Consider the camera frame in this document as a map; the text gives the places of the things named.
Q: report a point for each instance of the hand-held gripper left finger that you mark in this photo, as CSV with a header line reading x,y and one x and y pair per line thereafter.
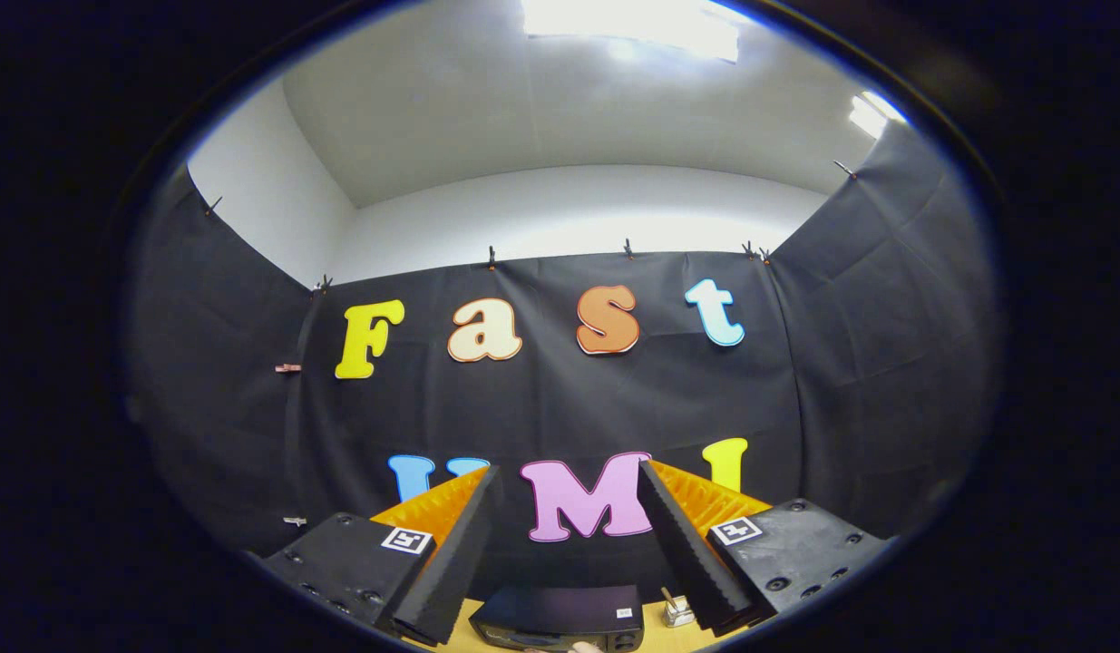
x,y
455,562

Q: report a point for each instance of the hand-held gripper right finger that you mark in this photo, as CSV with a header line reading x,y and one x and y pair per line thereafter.
x,y
686,562

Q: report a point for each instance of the black toaster oven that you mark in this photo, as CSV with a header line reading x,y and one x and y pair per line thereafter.
x,y
560,603

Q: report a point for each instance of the row of black cloth clips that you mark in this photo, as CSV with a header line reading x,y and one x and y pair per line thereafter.
x,y
491,258

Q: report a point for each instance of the small ceiling light panel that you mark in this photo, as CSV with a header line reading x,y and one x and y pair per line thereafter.
x,y
872,113

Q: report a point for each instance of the large ceiling light panel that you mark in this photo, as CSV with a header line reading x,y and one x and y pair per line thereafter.
x,y
632,23

